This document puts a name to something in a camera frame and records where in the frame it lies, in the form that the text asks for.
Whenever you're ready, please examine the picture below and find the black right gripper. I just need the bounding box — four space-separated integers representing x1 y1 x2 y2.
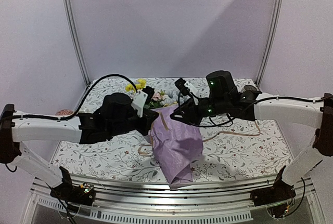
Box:
169 96 229 127

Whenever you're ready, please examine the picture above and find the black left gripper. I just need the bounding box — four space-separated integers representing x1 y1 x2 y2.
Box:
108 108 159 138

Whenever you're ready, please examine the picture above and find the flower bouquet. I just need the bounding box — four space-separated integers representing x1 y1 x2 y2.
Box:
124 78 203 190

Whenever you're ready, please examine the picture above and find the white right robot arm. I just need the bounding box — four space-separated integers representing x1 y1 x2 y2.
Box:
171 70 332 201

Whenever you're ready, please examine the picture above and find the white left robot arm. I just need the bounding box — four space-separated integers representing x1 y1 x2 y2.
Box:
1 92 159 200

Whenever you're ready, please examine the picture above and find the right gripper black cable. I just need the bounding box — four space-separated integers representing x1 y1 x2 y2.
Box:
176 88 235 128

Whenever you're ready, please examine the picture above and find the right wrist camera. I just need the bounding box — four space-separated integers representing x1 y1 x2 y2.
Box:
174 78 200 99

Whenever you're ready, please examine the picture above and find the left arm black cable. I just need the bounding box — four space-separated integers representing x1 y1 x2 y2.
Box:
0 73 138 126

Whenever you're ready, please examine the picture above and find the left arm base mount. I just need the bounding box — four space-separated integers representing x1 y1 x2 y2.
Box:
50 166 96 206

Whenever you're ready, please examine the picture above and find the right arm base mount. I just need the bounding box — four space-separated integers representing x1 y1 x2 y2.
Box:
250 166 296 206

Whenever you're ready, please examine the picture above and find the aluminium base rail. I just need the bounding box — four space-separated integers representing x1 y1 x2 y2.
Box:
27 173 321 224

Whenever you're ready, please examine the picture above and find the right aluminium frame post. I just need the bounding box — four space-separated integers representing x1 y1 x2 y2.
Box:
255 0 283 87

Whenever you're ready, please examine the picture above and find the aluminium frame post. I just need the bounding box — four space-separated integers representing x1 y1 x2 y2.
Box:
63 0 91 86
255 0 283 87

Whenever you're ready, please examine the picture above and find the left aluminium frame post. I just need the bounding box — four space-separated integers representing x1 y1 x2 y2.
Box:
63 0 91 86

